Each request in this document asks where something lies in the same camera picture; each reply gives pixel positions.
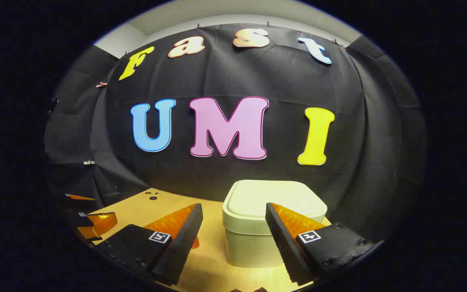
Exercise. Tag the red pop can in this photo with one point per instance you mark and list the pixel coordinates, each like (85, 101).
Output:
(195, 242)

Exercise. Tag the pale green desktop garbage bin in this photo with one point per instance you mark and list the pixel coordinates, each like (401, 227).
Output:
(253, 194)

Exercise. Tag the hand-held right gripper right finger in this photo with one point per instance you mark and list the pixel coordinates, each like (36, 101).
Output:
(284, 243)

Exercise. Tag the wooden desktop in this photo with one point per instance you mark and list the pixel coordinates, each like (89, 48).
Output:
(211, 263)

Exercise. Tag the black backdrop cloth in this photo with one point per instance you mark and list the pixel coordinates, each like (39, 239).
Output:
(278, 81)

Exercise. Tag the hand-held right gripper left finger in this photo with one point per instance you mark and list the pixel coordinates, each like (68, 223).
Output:
(185, 243)

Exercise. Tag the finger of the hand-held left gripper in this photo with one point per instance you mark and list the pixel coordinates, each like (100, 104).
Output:
(81, 198)
(103, 221)

